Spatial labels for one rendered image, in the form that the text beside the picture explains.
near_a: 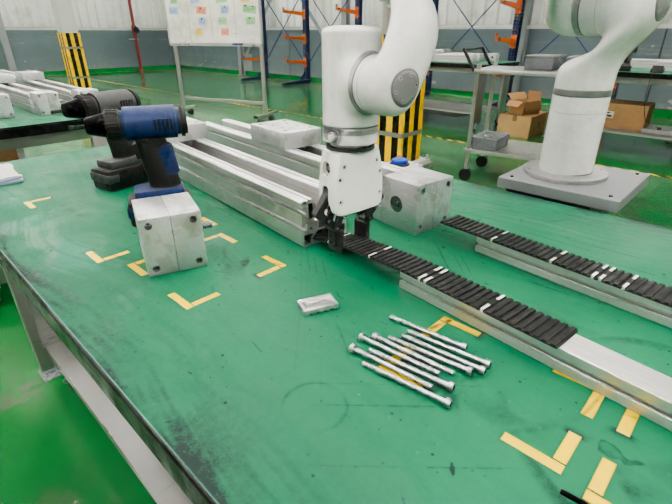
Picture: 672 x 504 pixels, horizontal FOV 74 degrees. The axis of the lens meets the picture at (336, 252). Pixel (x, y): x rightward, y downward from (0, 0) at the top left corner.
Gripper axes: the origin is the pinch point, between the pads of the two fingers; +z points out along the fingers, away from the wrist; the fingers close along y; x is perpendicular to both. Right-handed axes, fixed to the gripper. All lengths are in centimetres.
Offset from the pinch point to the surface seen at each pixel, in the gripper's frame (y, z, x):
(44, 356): -44, 63, 96
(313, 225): -2.6, -0.5, 6.5
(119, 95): -15, -18, 63
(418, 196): 14.2, -4.5, -2.5
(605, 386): -2.0, 1.9, -42.2
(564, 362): -1.4, 2.0, -37.7
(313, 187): 2.2, -4.9, 12.6
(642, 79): 465, 10, 109
